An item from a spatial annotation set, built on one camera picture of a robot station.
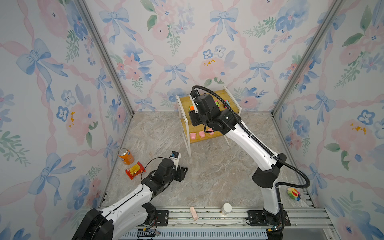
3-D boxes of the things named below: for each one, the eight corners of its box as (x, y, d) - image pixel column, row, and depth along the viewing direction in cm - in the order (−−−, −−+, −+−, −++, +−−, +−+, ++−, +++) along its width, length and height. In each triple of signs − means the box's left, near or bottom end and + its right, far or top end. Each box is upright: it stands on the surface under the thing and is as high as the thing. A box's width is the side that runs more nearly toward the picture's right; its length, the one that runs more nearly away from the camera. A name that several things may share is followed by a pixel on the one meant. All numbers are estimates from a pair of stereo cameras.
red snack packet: (131, 180, 88) (129, 178, 85) (127, 172, 91) (125, 170, 88) (145, 171, 91) (144, 168, 89) (140, 163, 95) (139, 161, 92)
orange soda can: (123, 165, 93) (116, 156, 85) (126, 156, 97) (119, 148, 89) (133, 165, 93) (127, 156, 85) (135, 156, 97) (129, 148, 89)
